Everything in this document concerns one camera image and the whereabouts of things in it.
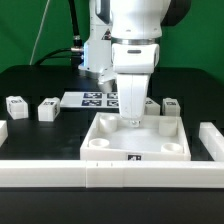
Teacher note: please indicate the white fence rail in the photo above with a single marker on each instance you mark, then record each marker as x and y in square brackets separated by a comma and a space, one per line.
[118, 174]
[3, 131]
[213, 140]

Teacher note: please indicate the white front fence rail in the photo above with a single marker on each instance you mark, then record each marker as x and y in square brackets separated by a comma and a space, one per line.
[118, 174]

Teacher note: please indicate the white left fence rail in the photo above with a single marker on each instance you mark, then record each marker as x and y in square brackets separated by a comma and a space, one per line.
[3, 131]

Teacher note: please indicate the white square tabletop part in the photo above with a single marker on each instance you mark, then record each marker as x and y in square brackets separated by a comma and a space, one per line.
[157, 138]

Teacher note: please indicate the white right fence rail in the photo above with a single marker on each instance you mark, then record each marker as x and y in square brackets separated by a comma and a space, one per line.
[213, 140]

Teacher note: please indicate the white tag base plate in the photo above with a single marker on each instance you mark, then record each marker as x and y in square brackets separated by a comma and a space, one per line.
[89, 100]

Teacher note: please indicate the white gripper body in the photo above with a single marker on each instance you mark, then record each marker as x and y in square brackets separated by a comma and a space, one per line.
[132, 91]

